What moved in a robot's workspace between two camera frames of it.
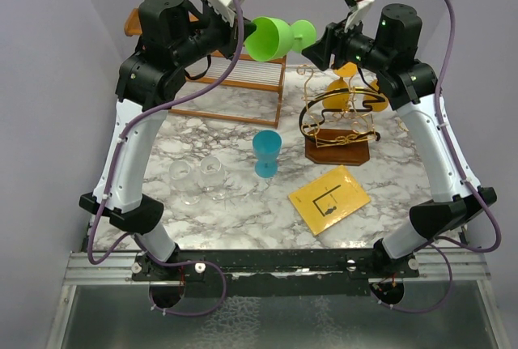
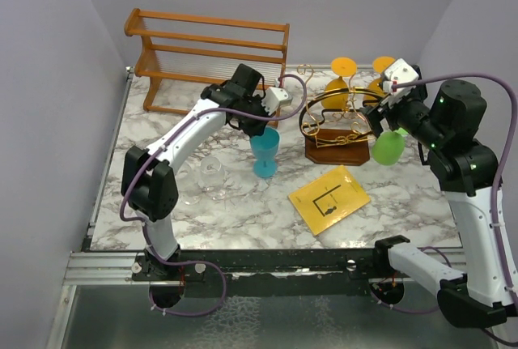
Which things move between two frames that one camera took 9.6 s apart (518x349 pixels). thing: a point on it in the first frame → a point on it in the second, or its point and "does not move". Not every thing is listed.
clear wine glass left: [183, 180] does not move
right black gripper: [334, 38] → [419, 92]
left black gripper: [231, 33] → [253, 130]
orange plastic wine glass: [379, 105] does not move
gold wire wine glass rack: [335, 122] does not move
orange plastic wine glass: [341, 101] does not move
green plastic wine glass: [273, 39] → [388, 146]
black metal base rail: [273, 273] does not move
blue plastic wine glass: [266, 144] does not move
